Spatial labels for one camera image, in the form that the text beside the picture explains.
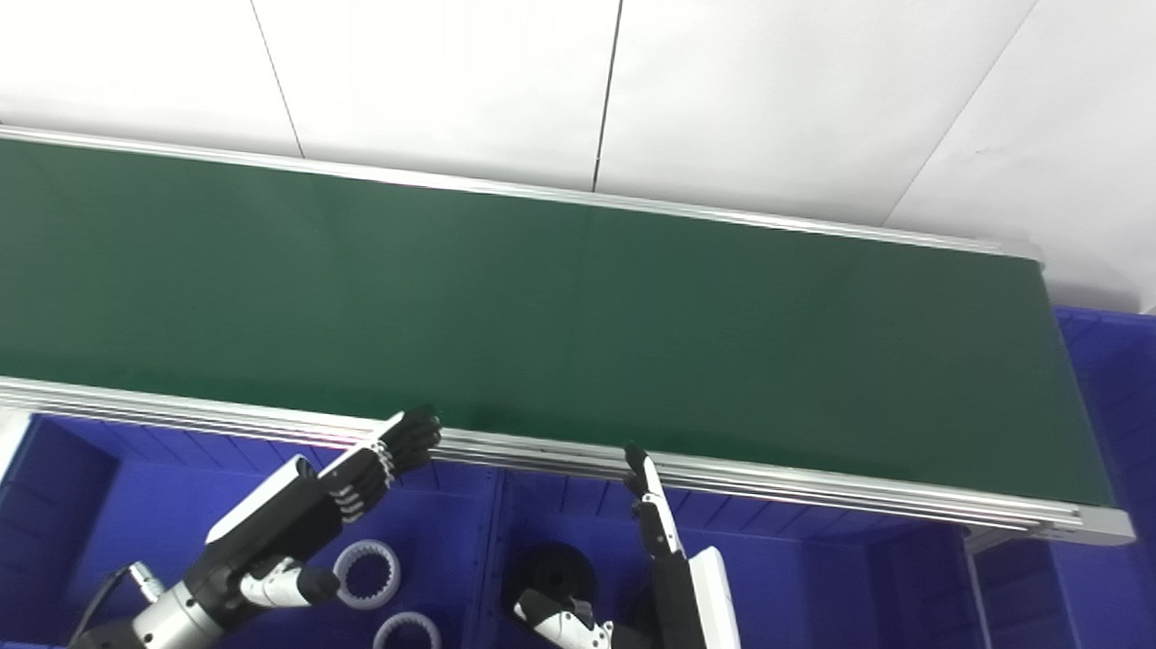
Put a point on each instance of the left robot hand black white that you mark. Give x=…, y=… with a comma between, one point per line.
x=271, y=531

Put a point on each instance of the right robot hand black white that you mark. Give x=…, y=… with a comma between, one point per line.
x=692, y=622

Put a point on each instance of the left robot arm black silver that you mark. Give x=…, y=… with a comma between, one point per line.
x=174, y=629

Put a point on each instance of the blue plastic bin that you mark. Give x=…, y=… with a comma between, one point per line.
x=1117, y=485
x=819, y=608
x=91, y=518

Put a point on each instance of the black round gear part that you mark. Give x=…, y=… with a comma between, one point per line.
x=556, y=569

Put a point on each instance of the green conveyor belt aluminium frame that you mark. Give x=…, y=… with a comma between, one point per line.
x=558, y=324

